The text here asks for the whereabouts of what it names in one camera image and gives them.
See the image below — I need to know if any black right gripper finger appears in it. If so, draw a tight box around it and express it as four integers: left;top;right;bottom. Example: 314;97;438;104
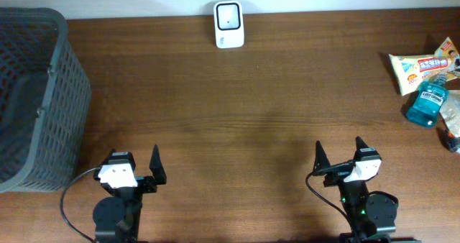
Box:
355;137;370;150
313;140;331;171

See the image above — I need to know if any teal mouthwash bottle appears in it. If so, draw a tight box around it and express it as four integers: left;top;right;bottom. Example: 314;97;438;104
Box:
406;73;449;128

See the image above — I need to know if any yellow snack bag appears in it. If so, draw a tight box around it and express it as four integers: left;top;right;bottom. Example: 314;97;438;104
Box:
388;37;459;96

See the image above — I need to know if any silver triangular snack packet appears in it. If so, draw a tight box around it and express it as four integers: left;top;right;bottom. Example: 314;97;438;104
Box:
443;129;459;153

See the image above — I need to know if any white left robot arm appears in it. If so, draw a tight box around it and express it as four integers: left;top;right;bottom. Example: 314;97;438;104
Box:
93;145;167;243

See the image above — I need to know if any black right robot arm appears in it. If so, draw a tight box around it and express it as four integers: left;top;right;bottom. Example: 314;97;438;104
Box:
305;137;417;243

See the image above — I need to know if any white barcode scanner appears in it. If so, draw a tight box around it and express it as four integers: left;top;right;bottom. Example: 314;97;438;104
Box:
213;1;244;49

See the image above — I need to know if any grey plastic lattice basket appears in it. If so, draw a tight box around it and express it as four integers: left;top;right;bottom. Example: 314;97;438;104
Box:
1;7;92;193

